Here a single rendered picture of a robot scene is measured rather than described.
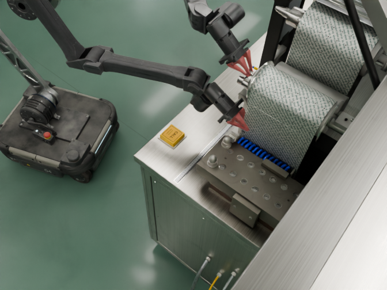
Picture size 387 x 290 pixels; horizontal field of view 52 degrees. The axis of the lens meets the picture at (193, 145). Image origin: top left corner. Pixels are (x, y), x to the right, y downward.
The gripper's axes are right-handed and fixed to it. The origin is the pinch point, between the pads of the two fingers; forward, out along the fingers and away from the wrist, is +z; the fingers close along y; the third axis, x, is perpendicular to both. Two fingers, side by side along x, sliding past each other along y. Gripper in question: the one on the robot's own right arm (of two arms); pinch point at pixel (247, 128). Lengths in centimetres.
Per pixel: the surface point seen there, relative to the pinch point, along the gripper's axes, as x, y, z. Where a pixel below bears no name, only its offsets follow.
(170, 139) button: -24.9, 12.6, -15.4
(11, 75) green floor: -183, -4, -127
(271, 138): 6.5, 0.3, 7.4
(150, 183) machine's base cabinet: -38.8, 26.1, -8.1
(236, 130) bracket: -18.7, -8.1, 0.5
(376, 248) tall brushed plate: 53, 33, 26
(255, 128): 3.8, 0.2, 1.5
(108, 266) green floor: -114, 51, 13
